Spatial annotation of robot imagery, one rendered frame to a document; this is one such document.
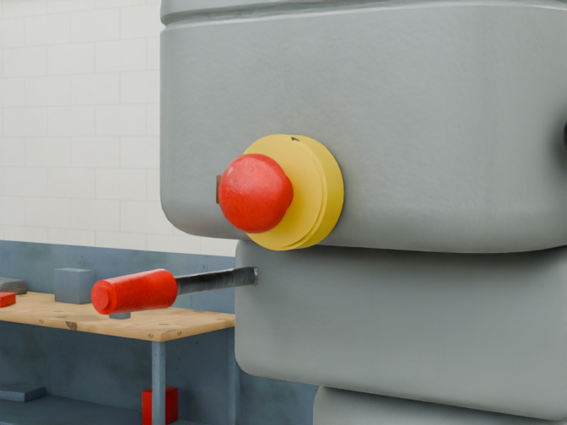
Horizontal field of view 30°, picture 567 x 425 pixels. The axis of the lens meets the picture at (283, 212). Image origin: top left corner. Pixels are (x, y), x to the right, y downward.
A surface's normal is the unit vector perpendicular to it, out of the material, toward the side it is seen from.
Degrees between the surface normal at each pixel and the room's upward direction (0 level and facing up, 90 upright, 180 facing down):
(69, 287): 90
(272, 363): 99
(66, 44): 90
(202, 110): 90
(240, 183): 85
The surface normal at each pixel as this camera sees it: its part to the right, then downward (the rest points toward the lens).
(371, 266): -0.56, 0.04
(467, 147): -0.11, 0.05
